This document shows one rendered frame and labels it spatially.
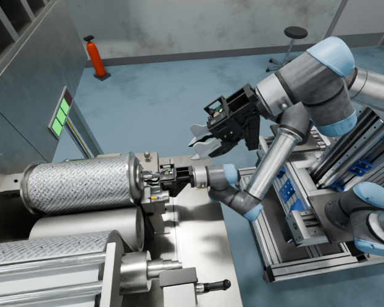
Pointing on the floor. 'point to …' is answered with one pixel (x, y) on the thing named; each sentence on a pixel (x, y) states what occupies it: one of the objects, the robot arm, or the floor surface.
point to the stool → (297, 33)
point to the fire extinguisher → (96, 59)
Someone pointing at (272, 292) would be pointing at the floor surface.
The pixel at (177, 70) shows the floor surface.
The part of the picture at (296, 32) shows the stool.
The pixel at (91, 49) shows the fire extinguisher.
